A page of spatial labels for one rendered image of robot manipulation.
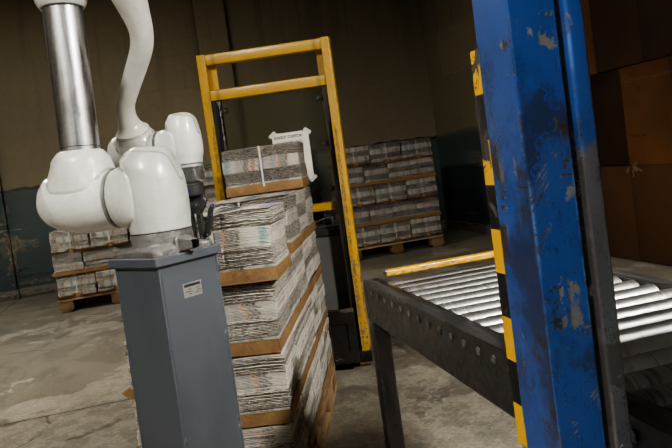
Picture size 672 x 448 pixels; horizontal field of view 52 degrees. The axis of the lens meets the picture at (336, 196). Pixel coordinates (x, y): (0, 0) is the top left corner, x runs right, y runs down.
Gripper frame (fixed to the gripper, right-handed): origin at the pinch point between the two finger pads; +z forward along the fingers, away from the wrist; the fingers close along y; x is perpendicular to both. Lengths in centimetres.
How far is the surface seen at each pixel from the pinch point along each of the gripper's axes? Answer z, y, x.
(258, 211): -9.1, -18.2, -4.9
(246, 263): 6.2, -12.3, -4.4
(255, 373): 41.4, -9.5, -7.5
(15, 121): -122, 384, -624
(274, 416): 56, -14, -8
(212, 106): -60, 32, -179
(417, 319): 19, -61, 40
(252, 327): 26.8, -10.6, -7.5
